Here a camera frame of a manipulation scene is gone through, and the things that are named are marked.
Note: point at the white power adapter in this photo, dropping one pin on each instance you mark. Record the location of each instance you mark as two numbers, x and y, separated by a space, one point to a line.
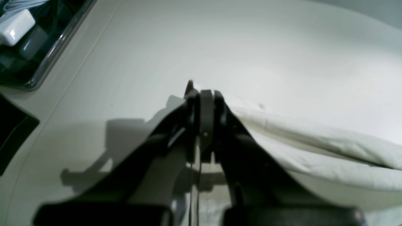
14 27

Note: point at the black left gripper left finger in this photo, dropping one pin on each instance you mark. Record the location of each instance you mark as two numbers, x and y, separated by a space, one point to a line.
139 191

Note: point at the beige T-shirt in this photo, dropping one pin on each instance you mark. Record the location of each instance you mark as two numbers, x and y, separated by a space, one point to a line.
343 166

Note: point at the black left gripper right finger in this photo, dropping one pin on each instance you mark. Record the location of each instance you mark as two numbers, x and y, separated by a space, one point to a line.
261 192

